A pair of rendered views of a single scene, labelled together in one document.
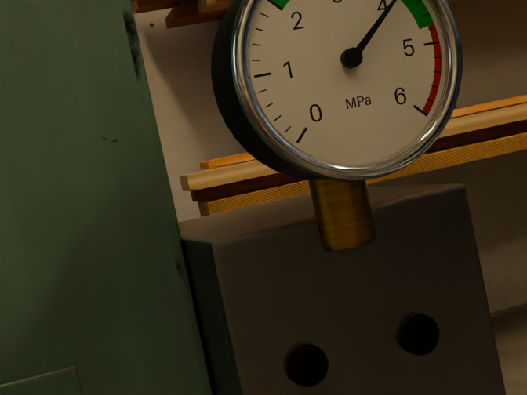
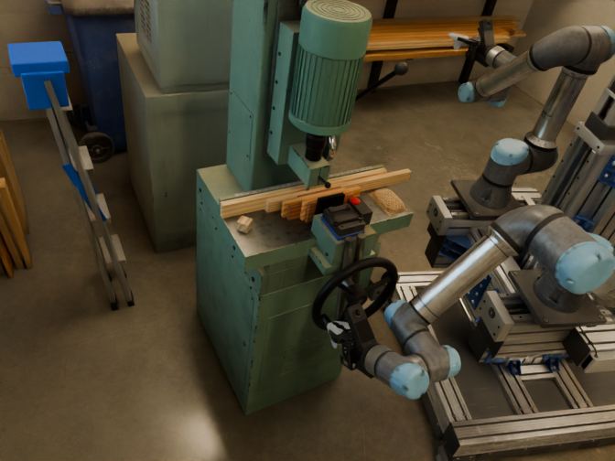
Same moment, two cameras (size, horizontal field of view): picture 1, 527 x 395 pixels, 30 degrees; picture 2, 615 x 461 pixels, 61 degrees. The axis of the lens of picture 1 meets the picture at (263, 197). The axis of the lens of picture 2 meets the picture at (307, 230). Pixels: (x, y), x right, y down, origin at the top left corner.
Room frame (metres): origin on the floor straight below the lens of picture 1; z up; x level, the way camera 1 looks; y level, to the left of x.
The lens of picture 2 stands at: (-0.86, 0.70, 1.92)
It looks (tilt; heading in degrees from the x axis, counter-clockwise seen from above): 41 degrees down; 340
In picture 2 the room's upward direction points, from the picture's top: 10 degrees clockwise
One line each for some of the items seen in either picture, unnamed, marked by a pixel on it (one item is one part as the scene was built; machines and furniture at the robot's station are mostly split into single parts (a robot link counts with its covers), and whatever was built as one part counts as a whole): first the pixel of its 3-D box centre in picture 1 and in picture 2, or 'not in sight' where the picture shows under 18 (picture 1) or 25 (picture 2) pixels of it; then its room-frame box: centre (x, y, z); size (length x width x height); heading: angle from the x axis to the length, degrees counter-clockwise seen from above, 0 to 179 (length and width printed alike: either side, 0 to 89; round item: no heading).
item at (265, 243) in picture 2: not in sight; (326, 229); (0.30, 0.23, 0.87); 0.61 x 0.30 x 0.06; 106
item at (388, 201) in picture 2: not in sight; (389, 198); (0.39, 0.00, 0.91); 0.12 x 0.09 x 0.03; 16
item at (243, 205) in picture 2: not in sight; (308, 191); (0.43, 0.27, 0.93); 0.60 x 0.02 x 0.05; 106
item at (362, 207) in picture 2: not in sight; (349, 217); (0.22, 0.20, 0.99); 0.13 x 0.11 x 0.06; 106
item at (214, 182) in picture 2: not in sight; (283, 213); (0.52, 0.32, 0.76); 0.57 x 0.45 x 0.09; 16
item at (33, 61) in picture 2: not in sight; (81, 194); (0.89, 1.03, 0.58); 0.27 x 0.25 x 1.16; 104
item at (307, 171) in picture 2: not in sight; (307, 166); (0.42, 0.29, 1.03); 0.14 x 0.07 x 0.09; 16
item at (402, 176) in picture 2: not in sight; (342, 189); (0.44, 0.15, 0.92); 0.55 x 0.02 x 0.04; 106
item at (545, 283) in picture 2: not in sight; (564, 284); (0.01, -0.45, 0.87); 0.15 x 0.15 x 0.10
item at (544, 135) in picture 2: not in sight; (558, 105); (0.53, -0.61, 1.19); 0.15 x 0.12 x 0.55; 102
